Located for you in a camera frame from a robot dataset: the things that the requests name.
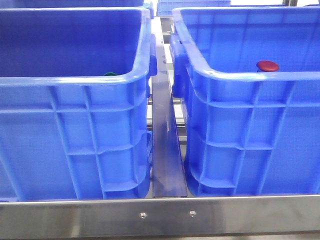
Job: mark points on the blue right plastic crate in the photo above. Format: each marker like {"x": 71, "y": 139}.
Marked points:
{"x": 249, "y": 133}

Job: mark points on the green push button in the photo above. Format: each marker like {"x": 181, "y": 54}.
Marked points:
{"x": 110, "y": 74}

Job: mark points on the steel divider rail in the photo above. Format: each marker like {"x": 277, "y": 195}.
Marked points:
{"x": 168, "y": 172}

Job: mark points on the blue far crate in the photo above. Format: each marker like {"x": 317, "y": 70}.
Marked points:
{"x": 165, "y": 7}

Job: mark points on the blue plastic crate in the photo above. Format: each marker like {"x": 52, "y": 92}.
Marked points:
{"x": 67, "y": 132}
{"x": 249, "y": 133}

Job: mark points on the blue far-left rear crate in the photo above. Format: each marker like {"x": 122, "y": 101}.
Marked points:
{"x": 16, "y": 4}

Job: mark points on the blue left plastic crate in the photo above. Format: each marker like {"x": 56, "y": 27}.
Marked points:
{"x": 67, "y": 132}

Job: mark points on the steel front rail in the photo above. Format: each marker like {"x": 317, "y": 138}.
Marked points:
{"x": 187, "y": 216}

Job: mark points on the red push button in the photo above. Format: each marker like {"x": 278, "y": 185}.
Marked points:
{"x": 267, "y": 66}

